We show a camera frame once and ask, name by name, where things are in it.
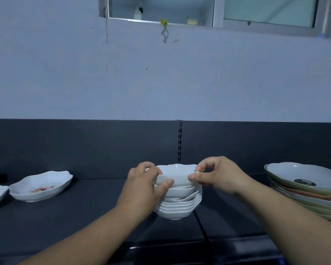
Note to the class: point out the aluminium window frame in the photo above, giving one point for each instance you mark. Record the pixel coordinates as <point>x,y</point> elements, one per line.
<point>218,12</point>

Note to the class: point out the yellow wall hook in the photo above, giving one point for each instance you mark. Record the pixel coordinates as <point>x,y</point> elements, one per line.
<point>163,22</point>

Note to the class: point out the person's left hand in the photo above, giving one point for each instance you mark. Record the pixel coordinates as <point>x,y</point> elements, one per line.
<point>138,190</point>

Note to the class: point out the white plastic bottle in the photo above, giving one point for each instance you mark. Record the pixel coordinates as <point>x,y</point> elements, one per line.
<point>138,14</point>

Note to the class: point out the person's right forearm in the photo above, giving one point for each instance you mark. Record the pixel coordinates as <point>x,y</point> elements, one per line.
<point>289,220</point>

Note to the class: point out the black slotted shelf upright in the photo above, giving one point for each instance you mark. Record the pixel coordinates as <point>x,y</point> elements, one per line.
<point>179,140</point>

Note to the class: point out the person's right hand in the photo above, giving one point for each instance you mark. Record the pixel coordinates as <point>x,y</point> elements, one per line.
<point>223,175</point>

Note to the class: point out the yellow sponge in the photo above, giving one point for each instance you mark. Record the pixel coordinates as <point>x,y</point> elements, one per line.
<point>192,21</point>

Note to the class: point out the white dish with food stains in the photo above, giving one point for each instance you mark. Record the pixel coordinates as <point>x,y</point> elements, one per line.
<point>41,184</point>

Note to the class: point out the black shelf back panel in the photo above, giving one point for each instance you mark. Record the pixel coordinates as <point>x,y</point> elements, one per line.
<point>82,147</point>
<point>259,143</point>

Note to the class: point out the stack of pastel plates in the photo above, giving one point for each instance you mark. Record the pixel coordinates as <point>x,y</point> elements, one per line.
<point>306,187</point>

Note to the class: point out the single white scalloped bowl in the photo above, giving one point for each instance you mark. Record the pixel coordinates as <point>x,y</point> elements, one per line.
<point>176,173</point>

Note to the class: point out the person's left thumb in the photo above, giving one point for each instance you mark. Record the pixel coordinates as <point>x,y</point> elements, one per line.
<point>164,186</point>

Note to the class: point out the stack of white bowls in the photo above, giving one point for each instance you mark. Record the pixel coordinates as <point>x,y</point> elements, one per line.
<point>179,206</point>

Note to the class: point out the person's left forearm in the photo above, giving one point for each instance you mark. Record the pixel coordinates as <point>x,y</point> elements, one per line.
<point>91,235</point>

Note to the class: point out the person's right thumb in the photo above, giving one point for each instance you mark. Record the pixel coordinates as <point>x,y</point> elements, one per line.
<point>197,178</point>

